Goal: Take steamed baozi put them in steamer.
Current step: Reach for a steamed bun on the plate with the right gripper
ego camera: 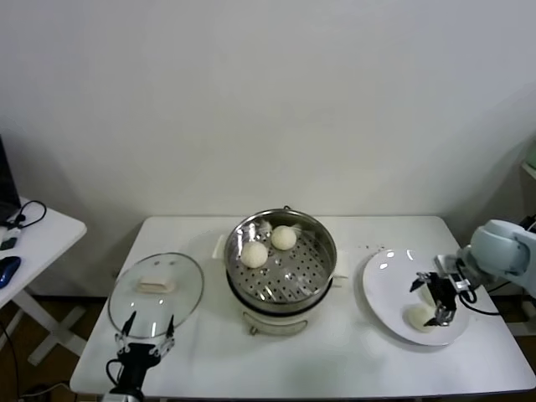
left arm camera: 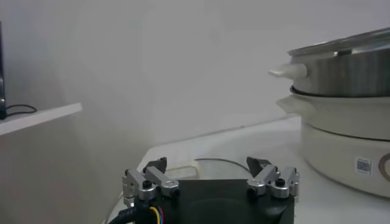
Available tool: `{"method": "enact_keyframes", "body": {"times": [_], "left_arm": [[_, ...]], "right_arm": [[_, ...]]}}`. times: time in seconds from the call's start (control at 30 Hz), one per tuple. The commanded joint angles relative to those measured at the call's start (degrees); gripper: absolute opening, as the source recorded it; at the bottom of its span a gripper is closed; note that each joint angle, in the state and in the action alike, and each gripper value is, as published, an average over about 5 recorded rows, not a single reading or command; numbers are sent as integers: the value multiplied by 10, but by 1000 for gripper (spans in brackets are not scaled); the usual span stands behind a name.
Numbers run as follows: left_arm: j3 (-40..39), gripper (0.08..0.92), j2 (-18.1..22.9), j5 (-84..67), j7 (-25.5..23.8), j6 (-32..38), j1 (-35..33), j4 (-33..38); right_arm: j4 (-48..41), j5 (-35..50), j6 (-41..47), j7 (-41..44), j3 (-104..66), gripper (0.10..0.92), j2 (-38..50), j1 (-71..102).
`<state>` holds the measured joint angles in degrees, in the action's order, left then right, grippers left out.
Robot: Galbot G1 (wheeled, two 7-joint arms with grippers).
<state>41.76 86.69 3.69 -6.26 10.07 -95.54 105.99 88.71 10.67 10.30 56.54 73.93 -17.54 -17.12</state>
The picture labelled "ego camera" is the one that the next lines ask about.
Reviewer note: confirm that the small dark gadget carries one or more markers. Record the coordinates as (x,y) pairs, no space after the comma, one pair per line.
(9,243)

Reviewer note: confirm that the small white plug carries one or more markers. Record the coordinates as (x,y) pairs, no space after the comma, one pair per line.
(10,229)

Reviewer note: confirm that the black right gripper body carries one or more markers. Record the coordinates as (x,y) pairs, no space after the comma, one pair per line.
(446,293)

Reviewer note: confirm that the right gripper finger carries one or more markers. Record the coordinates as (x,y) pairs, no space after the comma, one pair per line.
(444,315)
(423,278)

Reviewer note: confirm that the white round plate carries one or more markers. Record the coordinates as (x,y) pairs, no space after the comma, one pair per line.
(389,285)

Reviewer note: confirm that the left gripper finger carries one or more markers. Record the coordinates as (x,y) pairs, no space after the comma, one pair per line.
(122,341)
(167,341)

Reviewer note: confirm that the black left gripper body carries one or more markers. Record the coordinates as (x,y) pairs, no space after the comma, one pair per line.
(138,358)

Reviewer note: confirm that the white folding side table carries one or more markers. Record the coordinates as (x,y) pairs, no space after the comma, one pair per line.
(50,234)

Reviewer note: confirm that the stainless steel steamer basket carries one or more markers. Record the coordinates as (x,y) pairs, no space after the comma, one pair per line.
(301,268)

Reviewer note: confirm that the blue computer mouse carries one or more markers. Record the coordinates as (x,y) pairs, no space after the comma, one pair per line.
(8,270)

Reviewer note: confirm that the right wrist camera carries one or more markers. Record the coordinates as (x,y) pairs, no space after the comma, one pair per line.
(443,261)

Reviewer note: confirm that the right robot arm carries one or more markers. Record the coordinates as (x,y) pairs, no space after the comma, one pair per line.
(498,247)

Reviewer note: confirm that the white steamed baozi bun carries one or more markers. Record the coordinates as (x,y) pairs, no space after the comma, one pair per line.
(285,238)
(416,318)
(426,296)
(254,255)

